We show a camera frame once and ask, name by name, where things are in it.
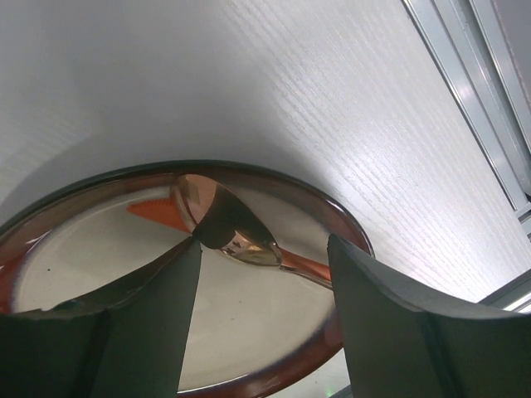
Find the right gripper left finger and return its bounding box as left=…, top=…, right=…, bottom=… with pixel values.
left=1, top=238, right=202, bottom=397

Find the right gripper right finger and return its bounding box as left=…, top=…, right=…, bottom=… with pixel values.
left=328, top=235, right=530, bottom=397

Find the right frame post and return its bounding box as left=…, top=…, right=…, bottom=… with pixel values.
left=404, top=1, right=530, bottom=232

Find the copper spoon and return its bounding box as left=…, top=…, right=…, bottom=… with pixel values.
left=170, top=173, right=332, bottom=289

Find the red rimmed ceramic plate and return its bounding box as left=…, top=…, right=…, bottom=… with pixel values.
left=1, top=160, right=373, bottom=397

